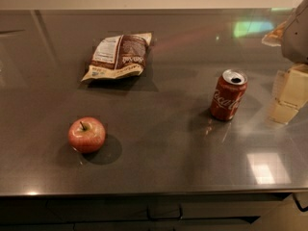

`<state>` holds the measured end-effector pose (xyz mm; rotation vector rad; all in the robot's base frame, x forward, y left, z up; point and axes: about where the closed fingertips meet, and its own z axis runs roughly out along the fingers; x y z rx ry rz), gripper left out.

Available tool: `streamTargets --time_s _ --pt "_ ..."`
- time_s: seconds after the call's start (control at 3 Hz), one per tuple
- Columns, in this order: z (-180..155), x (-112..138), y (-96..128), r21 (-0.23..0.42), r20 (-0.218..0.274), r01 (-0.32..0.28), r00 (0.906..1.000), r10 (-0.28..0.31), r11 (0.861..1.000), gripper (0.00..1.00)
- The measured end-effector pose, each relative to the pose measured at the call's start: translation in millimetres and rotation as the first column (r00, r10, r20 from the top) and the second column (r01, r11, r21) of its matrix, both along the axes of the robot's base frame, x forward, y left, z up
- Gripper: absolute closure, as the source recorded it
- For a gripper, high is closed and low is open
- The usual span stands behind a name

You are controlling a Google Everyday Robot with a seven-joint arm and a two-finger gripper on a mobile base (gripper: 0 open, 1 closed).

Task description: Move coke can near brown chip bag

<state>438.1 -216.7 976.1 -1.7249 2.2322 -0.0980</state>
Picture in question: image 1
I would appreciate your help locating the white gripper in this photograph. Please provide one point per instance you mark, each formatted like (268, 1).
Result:
(297, 38)

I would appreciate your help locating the red coke can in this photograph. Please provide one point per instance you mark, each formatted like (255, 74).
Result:
(229, 91)

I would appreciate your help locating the brown chip bag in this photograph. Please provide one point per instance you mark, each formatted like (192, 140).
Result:
(119, 57)

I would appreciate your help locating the red apple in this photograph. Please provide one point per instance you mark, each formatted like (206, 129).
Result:
(86, 135)

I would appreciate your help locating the black drawer handle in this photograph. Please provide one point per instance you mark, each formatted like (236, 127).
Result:
(164, 212)

